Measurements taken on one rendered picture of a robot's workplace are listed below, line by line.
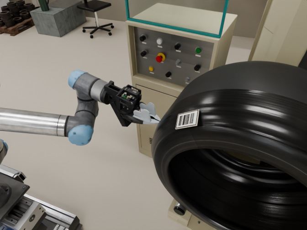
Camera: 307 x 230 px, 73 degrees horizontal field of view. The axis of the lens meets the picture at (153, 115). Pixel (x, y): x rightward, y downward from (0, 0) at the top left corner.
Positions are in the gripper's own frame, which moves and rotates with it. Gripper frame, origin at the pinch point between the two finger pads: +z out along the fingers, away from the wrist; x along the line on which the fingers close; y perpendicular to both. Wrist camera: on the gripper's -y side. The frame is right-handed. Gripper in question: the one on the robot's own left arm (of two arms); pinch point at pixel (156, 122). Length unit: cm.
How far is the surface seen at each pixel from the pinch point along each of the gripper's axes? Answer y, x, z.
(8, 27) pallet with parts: -164, 185, -423
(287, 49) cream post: 24.2, 25.9, 26.2
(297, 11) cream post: 34.1, 25.9, 23.2
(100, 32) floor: -155, 273, -263
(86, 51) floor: -151, 195, -230
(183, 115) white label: 17.1, -8.5, 9.6
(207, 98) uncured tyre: 21.4, -4.9, 13.0
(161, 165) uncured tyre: -3.2, -11.5, 8.4
